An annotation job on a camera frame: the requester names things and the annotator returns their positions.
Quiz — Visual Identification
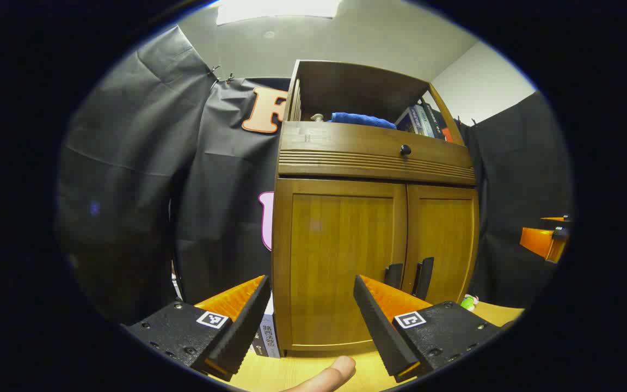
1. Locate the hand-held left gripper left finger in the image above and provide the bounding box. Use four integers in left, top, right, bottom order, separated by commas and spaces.
123, 275, 272, 382

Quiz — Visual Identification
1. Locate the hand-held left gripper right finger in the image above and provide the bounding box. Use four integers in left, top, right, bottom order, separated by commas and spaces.
353, 274, 505, 383

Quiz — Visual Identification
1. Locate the black door handle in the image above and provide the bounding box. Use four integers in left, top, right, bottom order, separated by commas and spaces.
413, 257, 435, 301
384, 264, 404, 290

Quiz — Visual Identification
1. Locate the wooden cabinet door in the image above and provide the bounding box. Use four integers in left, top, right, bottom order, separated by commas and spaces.
274, 179, 408, 352
403, 184, 480, 305

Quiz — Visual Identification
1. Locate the wooden double-door shoe cabinet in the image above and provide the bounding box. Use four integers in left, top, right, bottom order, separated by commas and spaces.
271, 60, 480, 358

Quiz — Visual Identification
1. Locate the wooden cabinet drawer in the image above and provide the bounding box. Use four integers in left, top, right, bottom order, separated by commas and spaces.
278, 121, 477, 187

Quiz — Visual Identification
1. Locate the pale blue thick book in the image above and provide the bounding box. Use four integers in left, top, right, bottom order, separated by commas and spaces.
259, 294, 281, 359

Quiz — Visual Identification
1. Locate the black slim book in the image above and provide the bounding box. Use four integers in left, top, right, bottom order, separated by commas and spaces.
421, 102, 447, 140

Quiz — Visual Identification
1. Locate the grey slim book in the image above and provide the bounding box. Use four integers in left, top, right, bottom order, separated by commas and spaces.
409, 105, 435, 138

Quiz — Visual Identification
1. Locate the dark blue slim book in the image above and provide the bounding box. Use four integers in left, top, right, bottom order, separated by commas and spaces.
395, 108, 417, 134

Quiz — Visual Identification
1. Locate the black backdrop cloth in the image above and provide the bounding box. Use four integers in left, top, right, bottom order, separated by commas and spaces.
58, 24, 573, 327

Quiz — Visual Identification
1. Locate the blue folded towel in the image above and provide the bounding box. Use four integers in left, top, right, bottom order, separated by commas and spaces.
329, 112, 397, 130

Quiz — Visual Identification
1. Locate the ceiling light panel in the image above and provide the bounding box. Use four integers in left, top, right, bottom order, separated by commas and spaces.
216, 0, 342, 26

